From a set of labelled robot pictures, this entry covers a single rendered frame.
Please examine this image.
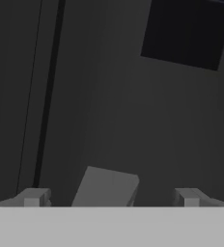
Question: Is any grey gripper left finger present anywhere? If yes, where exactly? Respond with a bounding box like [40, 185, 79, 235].
[0, 187, 52, 207]

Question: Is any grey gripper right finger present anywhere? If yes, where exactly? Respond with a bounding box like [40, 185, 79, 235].
[174, 187, 224, 207]

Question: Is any dark grey fridge door with screen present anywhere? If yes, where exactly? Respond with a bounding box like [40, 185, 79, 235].
[40, 0, 224, 207]

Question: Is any plain dark grey fridge door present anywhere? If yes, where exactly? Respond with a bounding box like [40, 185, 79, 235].
[0, 0, 61, 205]

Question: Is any grey fridge door handle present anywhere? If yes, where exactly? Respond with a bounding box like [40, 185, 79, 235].
[71, 165, 141, 207]

